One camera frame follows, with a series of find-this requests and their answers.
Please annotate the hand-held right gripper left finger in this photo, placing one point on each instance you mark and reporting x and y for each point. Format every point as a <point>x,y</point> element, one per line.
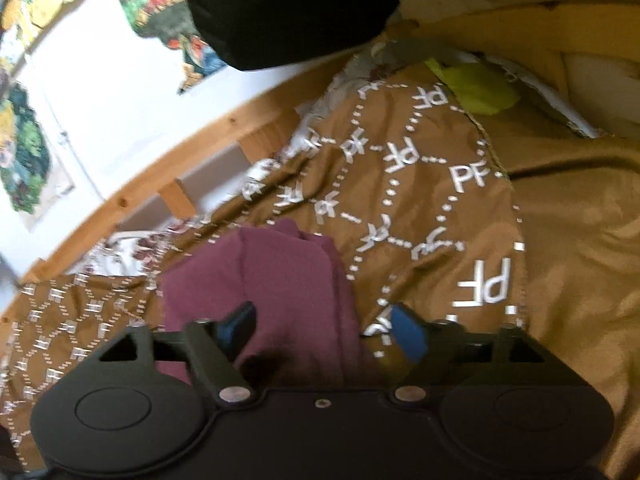
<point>240,327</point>

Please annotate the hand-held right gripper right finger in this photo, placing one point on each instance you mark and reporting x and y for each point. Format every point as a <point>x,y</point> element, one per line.
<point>407,332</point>

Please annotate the maroon sweater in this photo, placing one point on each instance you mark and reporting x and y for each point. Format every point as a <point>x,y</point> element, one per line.
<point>280,285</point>

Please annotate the brown patterned blanket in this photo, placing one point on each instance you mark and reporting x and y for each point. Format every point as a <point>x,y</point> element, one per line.
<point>410,200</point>

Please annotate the plain tan blanket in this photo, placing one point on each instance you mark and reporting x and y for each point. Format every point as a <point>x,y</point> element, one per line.
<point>575,260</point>

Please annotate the yellow-green cloth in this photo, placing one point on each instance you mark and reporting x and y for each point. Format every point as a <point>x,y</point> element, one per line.
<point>475,85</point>

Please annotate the black puffy jacket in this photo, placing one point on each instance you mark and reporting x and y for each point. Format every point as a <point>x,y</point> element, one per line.
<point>290,5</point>

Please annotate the wooden bed frame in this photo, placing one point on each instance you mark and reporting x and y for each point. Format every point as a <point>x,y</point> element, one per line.
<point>200,140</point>

